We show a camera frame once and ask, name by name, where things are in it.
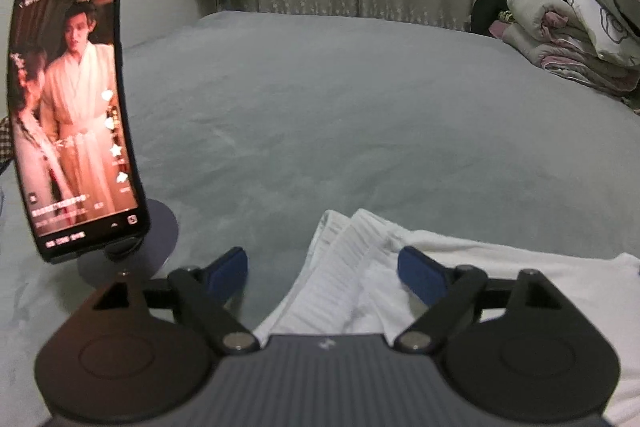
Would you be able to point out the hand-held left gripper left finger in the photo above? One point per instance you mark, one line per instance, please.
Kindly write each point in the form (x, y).
(227, 272)

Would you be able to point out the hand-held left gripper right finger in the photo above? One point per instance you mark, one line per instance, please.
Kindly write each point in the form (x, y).
(420, 272)

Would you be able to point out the white garment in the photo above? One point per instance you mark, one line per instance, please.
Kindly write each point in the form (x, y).
(350, 257)

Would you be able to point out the round grey phone stand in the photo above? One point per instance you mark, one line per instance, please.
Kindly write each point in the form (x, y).
(161, 232)

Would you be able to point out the smartphone with lit screen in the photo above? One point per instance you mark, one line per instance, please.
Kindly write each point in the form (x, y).
(75, 107)

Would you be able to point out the folded grey and pink quilt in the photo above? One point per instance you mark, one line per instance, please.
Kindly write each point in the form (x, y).
(545, 47)

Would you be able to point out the checked cloth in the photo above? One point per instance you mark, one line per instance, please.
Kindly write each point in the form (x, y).
(4, 142)

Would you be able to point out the black cloth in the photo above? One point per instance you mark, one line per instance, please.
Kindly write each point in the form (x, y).
(487, 12)

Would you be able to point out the white pillow with line drawing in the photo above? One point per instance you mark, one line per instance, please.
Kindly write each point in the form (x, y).
(575, 7)

